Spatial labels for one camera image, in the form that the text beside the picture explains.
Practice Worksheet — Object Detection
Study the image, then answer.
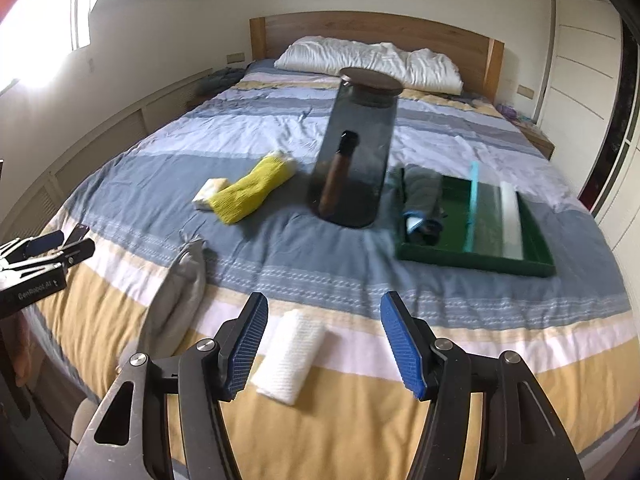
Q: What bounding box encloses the striped blanket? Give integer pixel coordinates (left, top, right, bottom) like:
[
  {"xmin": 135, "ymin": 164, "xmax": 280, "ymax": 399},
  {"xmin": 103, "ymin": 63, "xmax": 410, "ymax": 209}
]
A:
[{"xmin": 22, "ymin": 57, "xmax": 640, "ymax": 466}]

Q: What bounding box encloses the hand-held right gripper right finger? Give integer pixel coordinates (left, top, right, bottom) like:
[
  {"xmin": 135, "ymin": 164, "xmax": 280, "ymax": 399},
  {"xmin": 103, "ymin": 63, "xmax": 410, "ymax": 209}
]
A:
[{"xmin": 380, "ymin": 290, "xmax": 586, "ymax": 480}]

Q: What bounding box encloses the smoked glass jar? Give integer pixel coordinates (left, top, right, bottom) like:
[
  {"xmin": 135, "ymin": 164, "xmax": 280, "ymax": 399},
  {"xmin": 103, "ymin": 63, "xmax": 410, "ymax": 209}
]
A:
[{"xmin": 306, "ymin": 77, "xmax": 401, "ymax": 229}]

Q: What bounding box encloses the green tray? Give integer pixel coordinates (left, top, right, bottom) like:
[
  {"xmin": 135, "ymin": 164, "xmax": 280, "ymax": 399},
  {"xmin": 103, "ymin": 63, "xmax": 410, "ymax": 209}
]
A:
[{"xmin": 395, "ymin": 165, "xmax": 557, "ymax": 278}]

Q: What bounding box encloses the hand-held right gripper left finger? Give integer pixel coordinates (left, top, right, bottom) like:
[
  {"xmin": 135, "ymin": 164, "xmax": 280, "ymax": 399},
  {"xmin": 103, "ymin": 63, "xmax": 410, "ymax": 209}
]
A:
[{"xmin": 70, "ymin": 291, "xmax": 271, "ymax": 480}]

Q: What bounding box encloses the person's left hand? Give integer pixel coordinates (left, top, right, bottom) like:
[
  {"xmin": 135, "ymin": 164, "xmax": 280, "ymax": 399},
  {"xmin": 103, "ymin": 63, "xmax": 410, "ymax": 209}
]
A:
[{"xmin": 0, "ymin": 310, "xmax": 32, "ymax": 377}]

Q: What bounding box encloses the wooden nightstand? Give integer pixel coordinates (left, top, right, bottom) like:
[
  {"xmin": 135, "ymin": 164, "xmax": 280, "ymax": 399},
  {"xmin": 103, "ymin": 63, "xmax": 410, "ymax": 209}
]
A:
[{"xmin": 520, "ymin": 127, "xmax": 556, "ymax": 161}]

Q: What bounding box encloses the white pillow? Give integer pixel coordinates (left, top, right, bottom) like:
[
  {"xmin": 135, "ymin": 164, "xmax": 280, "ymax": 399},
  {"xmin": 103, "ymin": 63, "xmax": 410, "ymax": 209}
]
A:
[{"xmin": 274, "ymin": 36, "xmax": 463, "ymax": 96}]

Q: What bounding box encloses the dark grey towel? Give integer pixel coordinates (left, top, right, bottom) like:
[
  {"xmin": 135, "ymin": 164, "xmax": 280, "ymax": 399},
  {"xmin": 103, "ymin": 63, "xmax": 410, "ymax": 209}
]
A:
[{"xmin": 402, "ymin": 166, "xmax": 447, "ymax": 247}]

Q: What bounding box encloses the white wardrobe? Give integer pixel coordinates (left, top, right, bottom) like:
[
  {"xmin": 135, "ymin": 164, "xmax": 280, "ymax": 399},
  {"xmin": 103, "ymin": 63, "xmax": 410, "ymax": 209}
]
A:
[{"xmin": 537, "ymin": 0, "xmax": 640, "ymax": 241}]

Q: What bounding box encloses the clear zip bag teal strip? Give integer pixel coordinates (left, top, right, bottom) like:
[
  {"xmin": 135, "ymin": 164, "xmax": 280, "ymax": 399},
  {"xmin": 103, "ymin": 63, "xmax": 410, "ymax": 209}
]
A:
[{"xmin": 462, "ymin": 161, "xmax": 523, "ymax": 261}]

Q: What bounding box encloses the wooden bed headboard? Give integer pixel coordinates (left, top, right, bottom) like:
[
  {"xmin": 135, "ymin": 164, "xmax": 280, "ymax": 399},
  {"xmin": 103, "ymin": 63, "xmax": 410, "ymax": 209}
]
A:
[{"xmin": 249, "ymin": 11, "xmax": 506, "ymax": 106}]

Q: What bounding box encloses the dark grey cushion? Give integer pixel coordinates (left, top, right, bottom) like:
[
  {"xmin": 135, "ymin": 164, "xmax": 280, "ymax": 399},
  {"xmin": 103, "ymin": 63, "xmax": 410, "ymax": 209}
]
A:
[{"xmin": 197, "ymin": 66, "xmax": 249, "ymax": 98}]

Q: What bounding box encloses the white towel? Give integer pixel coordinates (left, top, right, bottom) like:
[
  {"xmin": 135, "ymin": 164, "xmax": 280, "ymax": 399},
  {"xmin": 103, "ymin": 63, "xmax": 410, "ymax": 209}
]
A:
[{"xmin": 250, "ymin": 308, "xmax": 327, "ymax": 406}]

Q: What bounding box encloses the pale yellow tissue pack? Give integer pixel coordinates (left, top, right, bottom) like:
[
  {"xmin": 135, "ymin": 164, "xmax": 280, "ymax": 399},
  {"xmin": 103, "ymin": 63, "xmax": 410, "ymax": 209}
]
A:
[{"xmin": 192, "ymin": 178, "xmax": 231, "ymax": 211}]

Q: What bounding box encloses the brown jar lid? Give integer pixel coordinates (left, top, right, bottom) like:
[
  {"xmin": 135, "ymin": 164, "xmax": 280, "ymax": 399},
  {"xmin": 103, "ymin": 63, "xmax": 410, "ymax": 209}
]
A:
[{"xmin": 339, "ymin": 67, "xmax": 404, "ymax": 97}]

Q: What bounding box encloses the yellow towel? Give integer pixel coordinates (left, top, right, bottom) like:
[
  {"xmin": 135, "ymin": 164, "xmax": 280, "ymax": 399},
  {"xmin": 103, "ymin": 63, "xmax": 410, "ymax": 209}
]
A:
[{"xmin": 209, "ymin": 149, "xmax": 297, "ymax": 226}]

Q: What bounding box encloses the window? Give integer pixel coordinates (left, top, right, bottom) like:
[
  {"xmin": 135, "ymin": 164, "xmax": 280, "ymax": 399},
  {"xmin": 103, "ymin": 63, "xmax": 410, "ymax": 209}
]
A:
[{"xmin": 0, "ymin": 0, "xmax": 96, "ymax": 96}]

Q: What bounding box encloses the brown bottle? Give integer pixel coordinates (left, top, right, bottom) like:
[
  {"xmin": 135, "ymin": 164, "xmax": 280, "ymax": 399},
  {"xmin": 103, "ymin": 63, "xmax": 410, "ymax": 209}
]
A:
[{"xmin": 318, "ymin": 131, "xmax": 360, "ymax": 219}]

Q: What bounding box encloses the light grey fabric pouch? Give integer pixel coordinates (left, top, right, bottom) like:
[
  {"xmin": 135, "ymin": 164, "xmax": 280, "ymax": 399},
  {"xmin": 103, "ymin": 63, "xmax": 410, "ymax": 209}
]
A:
[{"xmin": 118, "ymin": 237, "xmax": 207, "ymax": 376}]

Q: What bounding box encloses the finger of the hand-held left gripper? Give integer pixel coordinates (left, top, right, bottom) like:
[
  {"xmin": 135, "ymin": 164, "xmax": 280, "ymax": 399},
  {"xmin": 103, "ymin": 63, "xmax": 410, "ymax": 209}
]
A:
[
  {"xmin": 7, "ymin": 224, "xmax": 97, "ymax": 282},
  {"xmin": 0, "ymin": 230, "xmax": 67, "ymax": 267}
]

